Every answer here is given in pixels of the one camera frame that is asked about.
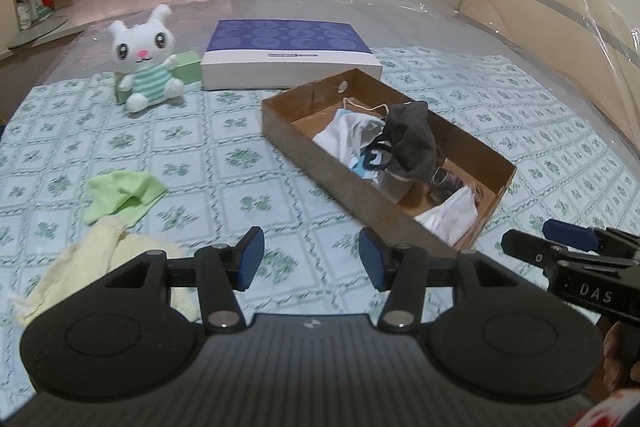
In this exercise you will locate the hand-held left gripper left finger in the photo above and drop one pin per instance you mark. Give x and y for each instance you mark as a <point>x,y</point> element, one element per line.
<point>250,257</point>

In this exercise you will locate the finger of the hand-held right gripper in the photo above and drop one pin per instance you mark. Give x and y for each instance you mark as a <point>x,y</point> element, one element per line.
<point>530,247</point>
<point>570,234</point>

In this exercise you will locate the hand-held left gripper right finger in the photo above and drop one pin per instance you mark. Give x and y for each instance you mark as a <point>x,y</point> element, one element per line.
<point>372,257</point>

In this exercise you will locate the cardboard box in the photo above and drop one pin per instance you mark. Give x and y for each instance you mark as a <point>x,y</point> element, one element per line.
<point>320,157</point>

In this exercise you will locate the dark grey cloth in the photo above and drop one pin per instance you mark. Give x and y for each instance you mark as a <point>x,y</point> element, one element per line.
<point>412,137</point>

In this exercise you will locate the white cloth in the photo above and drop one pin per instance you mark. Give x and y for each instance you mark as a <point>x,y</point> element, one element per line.
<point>345,132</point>
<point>450,212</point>

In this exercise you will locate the person's right hand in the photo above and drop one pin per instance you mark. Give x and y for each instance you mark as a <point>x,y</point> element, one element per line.
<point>620,357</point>

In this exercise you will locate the white crumpled cloth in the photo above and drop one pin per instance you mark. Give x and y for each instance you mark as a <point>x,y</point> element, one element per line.
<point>450,212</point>

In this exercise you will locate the dark hair scrunchie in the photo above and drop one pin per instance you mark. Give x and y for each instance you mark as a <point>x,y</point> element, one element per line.
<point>445,179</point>

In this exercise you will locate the green patterned bed sheet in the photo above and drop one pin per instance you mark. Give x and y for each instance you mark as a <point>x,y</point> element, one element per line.
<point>200,147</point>

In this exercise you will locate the red white patterned fabric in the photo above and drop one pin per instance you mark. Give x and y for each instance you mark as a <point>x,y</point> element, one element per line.
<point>605,414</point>

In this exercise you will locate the green cloth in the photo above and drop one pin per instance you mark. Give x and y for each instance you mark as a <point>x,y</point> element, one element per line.
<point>120,192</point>

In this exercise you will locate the pale yellow cloth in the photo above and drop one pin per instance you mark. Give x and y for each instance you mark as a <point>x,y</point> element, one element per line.
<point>95,252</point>

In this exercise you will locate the wooden headboard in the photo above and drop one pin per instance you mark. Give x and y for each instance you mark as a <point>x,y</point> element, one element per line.
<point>550,37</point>

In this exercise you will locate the green box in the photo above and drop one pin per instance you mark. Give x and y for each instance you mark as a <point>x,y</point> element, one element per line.
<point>187,66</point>

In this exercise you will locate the blue and white box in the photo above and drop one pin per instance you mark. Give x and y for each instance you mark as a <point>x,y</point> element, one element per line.
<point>280,39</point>

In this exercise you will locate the white plush bunny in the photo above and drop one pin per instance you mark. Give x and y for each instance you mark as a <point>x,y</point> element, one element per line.
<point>142,44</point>

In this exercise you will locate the clear plastic mattress cover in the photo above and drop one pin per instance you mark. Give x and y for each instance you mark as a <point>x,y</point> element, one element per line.
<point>400,17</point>

